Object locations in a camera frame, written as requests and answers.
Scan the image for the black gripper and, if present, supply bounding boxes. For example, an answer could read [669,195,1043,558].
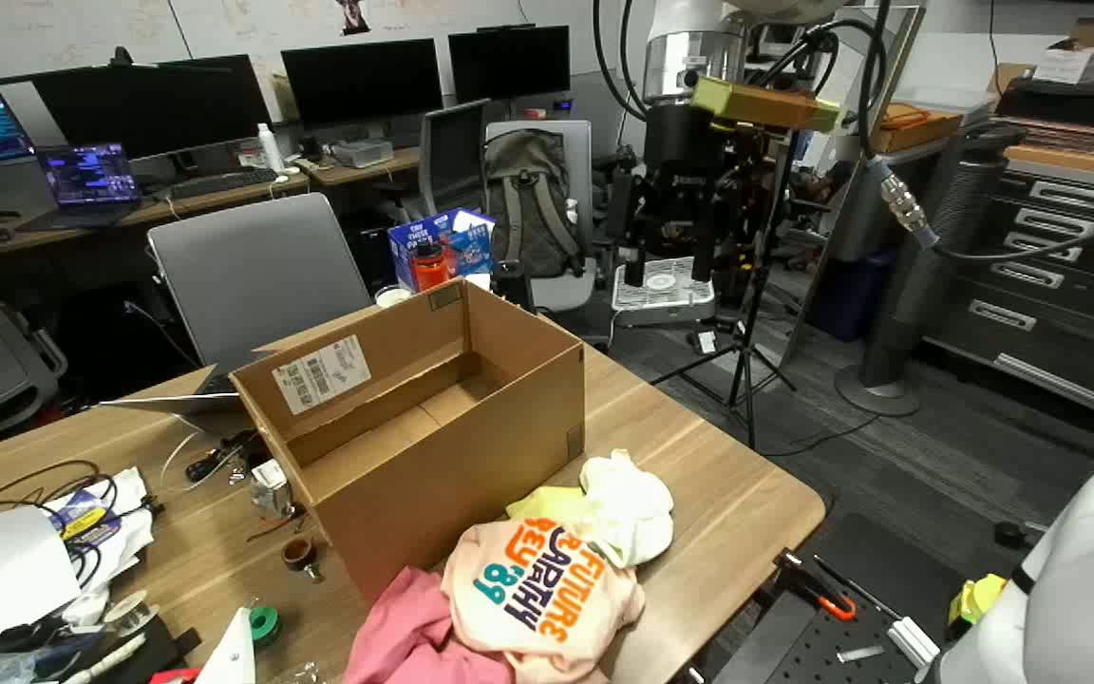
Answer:
[618,98,734,288]

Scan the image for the light green fluffy towel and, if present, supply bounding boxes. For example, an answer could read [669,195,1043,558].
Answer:
[577,447,680,575]

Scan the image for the peach printed t-shirt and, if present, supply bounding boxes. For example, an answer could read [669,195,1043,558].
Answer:
[439,509,650,675]

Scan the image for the brown cardboard box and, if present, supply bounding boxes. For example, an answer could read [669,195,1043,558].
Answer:
[227,277,590,603]

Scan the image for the small white box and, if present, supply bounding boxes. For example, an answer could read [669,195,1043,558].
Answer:
[1033,34,1094,86]

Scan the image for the white flat device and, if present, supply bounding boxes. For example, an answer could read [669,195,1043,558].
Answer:
[606,249,718,318]

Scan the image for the black tripod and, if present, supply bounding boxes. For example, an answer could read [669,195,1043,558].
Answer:
[647,126,807,447]

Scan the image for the olive grey backpack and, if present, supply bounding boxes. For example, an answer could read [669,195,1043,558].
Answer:
[484,128,590,281]

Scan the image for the dark blue bin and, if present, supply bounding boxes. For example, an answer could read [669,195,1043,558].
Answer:
[810,249,894,347]

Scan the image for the blue printed package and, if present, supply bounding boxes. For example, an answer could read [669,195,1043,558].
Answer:
[389,204,500,293]

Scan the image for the red bottle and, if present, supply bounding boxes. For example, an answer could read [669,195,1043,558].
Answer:
[406,240,457,297]

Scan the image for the black computer monitor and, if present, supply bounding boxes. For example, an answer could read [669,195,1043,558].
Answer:
[276,34,449,128]
[446,22,572,105]
[30,53,272,164]

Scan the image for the yellow cloth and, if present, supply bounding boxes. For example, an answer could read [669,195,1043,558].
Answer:
[500,483,599,528]

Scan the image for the orange black hand tool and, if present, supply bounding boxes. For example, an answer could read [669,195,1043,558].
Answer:
[772,546,864,625]

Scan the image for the dark grey drawer cabinet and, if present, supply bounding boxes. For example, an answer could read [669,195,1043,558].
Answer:
[923,145,1094,433]

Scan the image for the black perforated robot table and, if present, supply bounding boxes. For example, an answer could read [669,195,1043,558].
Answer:
[704,505,957,684]

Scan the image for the white bottle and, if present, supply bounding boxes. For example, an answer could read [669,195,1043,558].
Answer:
[253,117,287,173]

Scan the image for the light grey office chair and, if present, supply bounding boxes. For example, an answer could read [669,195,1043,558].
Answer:
[144,188,372,377]

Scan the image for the black printer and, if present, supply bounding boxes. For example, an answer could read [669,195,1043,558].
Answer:
[996,71,1094,128]

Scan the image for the small white block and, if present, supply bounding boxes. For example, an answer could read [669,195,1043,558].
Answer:
[886,615,942,671]

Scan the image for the yellow-green small part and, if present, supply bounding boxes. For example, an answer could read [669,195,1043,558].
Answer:
[946,568,1013,632]

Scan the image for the long wooden desk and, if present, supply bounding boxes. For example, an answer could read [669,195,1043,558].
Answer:
[0,145,428,271]

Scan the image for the small silver object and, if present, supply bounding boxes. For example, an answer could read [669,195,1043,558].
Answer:
[248,457,301,524]

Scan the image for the pink cloth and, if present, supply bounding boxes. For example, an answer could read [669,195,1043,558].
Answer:
[339,561,522,684]

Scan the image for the brown tape roll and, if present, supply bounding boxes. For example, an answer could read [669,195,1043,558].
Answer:
[276,537,324,586]

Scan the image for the black pliers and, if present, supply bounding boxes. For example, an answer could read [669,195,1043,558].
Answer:
[184,429,260,487]

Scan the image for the green tape roll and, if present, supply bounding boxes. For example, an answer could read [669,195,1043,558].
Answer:
[242,603,285,648]

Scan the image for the laptop with purple screen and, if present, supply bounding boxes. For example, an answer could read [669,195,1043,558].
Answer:
[38,139,144,214]

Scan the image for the white triangular paper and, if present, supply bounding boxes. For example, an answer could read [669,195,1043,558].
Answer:
[190,603,260,684]

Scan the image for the white papers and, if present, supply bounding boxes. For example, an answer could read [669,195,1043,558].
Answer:
[46,466,160,591]

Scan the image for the grey round pedestal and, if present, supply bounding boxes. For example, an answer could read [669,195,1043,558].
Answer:
[837,117,1033,423]

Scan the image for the large wall whiteboard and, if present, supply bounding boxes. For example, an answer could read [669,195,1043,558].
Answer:
[0,0,627,81]

